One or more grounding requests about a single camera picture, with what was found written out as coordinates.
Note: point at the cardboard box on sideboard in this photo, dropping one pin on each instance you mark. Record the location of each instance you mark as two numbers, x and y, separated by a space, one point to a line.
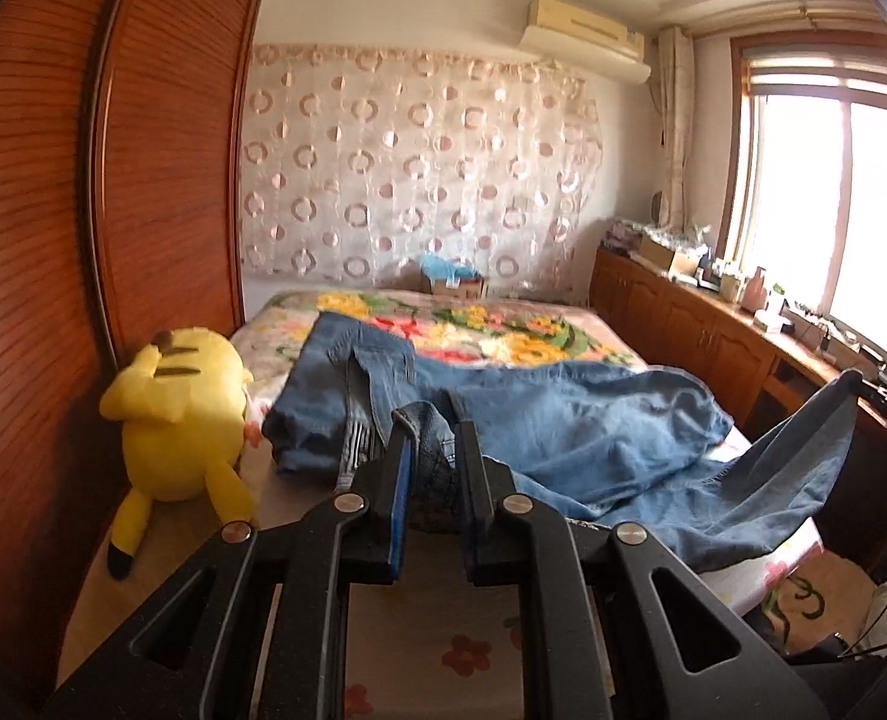
670 256

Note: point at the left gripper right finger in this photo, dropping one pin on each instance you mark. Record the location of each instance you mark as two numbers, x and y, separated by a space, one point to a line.
509 537

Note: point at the pink circle pattern curtain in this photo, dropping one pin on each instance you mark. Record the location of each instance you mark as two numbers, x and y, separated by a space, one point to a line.
359 164

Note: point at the wooden sideboard cabinet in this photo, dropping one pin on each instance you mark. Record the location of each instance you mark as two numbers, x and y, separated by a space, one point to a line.
757 377

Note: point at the window with wooden frame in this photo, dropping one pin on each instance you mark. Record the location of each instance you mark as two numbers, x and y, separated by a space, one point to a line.
808 191

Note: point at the yellow plush toy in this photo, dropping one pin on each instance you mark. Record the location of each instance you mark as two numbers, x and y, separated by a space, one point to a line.
183 408

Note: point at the light blue denim pants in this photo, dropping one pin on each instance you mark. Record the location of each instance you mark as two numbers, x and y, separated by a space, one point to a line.
596 441

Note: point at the wooden slatted wardrobe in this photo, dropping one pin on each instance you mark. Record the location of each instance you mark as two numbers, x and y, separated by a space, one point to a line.
119 127

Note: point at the white cup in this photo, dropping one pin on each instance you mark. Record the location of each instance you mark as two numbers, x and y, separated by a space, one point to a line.
731 285

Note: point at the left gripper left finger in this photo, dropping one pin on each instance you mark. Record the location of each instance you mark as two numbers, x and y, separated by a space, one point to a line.
358 536

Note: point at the floral blanket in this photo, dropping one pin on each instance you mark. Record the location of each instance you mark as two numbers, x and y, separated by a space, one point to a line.
464 332

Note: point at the side window curtain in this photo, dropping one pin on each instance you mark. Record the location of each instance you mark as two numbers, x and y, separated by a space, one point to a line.
675 77

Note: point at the pink bottle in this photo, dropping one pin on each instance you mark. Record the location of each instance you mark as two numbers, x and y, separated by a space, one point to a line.
755 294

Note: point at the wall air conditioner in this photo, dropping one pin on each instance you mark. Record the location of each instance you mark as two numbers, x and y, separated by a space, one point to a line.
582 39

